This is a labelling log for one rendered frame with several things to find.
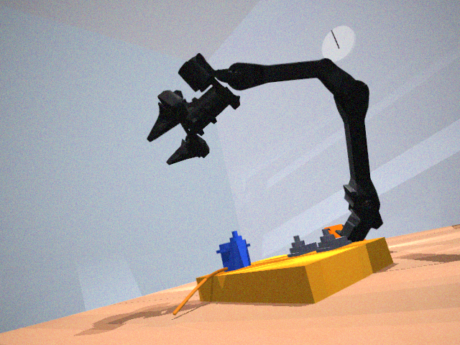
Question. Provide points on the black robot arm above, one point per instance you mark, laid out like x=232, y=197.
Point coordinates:
x=351, y=97

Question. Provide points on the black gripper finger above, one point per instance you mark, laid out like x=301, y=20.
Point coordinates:
x=165, y=121
x=185, y=151

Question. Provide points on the yellow flat rectangular block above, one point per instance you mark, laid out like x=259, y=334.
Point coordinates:
x=307, y=275

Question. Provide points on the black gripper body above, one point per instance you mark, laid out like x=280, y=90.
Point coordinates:
x=194, y=118

